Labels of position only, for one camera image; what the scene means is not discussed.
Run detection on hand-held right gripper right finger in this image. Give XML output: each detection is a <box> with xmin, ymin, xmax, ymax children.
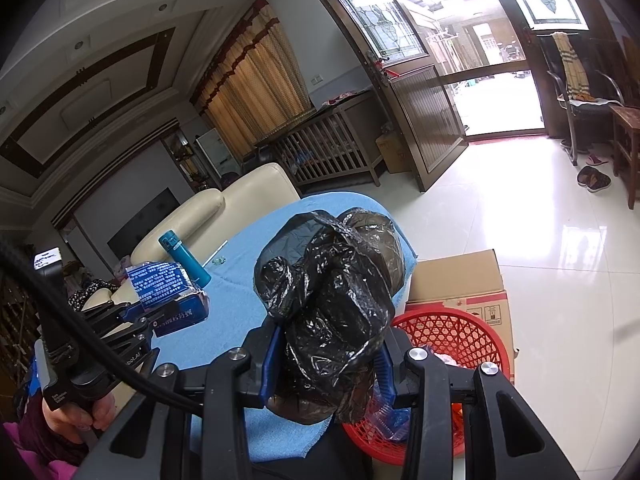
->
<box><xmin>372</xmin><ymin>327</ymin><xmax>581</xmax><ymax>480</ymax></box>

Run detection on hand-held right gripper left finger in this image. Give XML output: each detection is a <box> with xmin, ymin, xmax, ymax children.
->
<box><xmin>75</xmin><ymin>324</ymin><xmax>287</xmax><ymax>480</ymax></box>

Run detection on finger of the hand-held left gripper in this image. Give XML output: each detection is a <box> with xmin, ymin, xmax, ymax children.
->
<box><xmin>79</xmin><ymin>302</ymin><xmax>152</xmax><ymax>332</ymax></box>
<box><xmin>106</xmin><ymin>319</ymin><xmax>162</xmax><ymax>357</ymax></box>

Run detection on dark blue carton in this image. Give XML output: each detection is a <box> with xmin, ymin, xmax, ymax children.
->
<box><xmin>125</xmin><ymin>261</ymin><xmax>210</xmax><ymax>338</ymax></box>

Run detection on red plastic basket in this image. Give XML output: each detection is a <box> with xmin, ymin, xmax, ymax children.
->
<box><xmin>342</xmin><ymin>307</ymin><xmax>517</xmax><ymax>467</ymax></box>

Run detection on black plastic bag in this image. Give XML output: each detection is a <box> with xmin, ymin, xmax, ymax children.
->
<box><xmin>252</xmin><ymin>207</ymin><xmax>407</xmax><ymax>423</ymax></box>

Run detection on person's left forearm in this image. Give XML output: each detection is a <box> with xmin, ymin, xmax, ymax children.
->
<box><xmin>0</xmin><ymin>395</ymin><xmax>93</xmax><ymax>480</ymax></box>

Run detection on person's left hand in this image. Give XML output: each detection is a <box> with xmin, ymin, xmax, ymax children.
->
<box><xmin>42</xmin><ymin>389</ymin><xmax>122</xmax><ymax>445</ymax></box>

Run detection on black white patterned cloth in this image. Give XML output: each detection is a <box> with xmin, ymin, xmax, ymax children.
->
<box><xmin>69</xmin><ymin>280</ymin><xmax>120</xmax><ymax>312</ymax></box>

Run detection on blue cloth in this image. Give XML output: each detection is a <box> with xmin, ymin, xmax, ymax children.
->
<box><xmin>149</xmin><ymin>191</ymin><xmax>419</xmax><ymax>463</ymax></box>

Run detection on blue water bottle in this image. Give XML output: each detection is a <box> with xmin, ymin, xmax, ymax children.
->
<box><xmin>158</xmin><ymin>230</ymin><xmax>212</xmax><ymax>285</ymax></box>

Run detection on black television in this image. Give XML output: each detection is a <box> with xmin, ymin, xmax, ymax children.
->
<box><xmin>106</xmin><ymin>186</ymin><xmax>182</xmax><ymax>259</ymax></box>

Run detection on large cardboard box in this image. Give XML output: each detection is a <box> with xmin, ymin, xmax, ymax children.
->
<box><xmin>404</xmin><ymin>248</ymin><xmax>519</xmax><ymax>363</ymax></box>

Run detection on cream leather sofa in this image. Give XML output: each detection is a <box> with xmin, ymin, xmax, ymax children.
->
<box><xmin>80</xmin><ymin>162</ymin><xmax>302</xmax><ymax>312</ymax></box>

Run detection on display shelf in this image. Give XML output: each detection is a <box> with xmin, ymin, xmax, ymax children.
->
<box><xmin>161</xmin><ymin>131</ymin><xmax>212</xmax><ymax>192</ymax></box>

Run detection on white standing appliance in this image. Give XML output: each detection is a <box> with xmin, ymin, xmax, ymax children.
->
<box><xmin>194</xmin><ymin>127</ymin><xmax>234</xmax><ymax>177</ymax></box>

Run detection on wooden crib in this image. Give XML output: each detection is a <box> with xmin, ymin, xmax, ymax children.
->
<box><xmin>254</xmin><ymin>91</ymin><xmax>387</xmax><ymax>190</ymax></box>

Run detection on small cardboard box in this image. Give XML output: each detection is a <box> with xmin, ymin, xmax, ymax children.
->
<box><xmin>374</xmin><ymin>132</ymin><xmax>408</xmax><ymax>174</ymax></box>

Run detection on red door mat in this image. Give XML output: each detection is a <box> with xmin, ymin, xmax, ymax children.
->
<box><xmin>466</xmin><ymin>134</ymin><xmax>547</xmax><ymax>148</ymax></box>

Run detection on beige curtain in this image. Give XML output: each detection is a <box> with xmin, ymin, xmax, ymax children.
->
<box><xmin>191</xmin><ymin>0</ymin><xmax>317</xmax><ymax>162</ymax></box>

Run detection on wooden glass door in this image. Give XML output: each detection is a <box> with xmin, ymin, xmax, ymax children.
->
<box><xmin>294</xmin><ymin>0</ymin><xmax>472</xmax><ymax>192</ymax></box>

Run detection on brown slippers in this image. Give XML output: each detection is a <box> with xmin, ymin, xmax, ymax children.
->
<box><xmin>576</xmin><ymin>165</ymin><xmax>613</xmax><ymax>194</ymax></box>

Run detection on wooden side table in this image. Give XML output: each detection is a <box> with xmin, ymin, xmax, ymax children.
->
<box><xmin>609</xmin><ymin>104</ymin><xmax>640</xmax><ymax>209</ymax></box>

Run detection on striped towel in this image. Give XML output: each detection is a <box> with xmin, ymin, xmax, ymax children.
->
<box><xmin>550</xmin><ymin>31</ymin><xmax>592</xmax><ymax>102</ymax></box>

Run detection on black cable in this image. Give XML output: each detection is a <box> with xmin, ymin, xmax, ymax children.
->
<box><xmin>0</xmin><ymin>236</ymin><xmax>207</xmax><ymax>412</ymax></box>

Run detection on metal frame chair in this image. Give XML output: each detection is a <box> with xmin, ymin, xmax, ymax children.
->
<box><xmin>544</xmin><ymin>32</ymin><xmax>628</xmax><ymax>167</ymax></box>

